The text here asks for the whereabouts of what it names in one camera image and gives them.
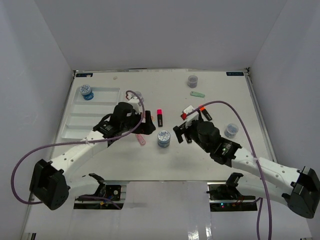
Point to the left blue table label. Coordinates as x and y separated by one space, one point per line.
84 75

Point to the orange cap black highlighter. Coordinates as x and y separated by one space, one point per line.
205 113

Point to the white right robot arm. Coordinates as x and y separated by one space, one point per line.
299 189

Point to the white compartment tray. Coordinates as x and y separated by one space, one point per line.
82 115

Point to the clear jar of clips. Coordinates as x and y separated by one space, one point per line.
138 93

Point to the pink stapler case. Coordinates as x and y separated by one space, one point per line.
140 139

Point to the right blue table label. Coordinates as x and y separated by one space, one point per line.
234 73

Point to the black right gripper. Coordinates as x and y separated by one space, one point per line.
181 130

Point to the blue table label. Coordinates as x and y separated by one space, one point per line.
84 75
234 73

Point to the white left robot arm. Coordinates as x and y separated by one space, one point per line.
51 180

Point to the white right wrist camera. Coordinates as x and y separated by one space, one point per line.
190 117

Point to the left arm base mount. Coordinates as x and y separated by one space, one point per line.
106 196

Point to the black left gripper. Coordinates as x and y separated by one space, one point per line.
148 127

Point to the pink cap black highlighter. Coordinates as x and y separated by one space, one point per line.
160 118

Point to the blue lidded jar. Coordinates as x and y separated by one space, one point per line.
86 92
163 139

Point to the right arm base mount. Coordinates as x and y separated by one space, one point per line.
225 197

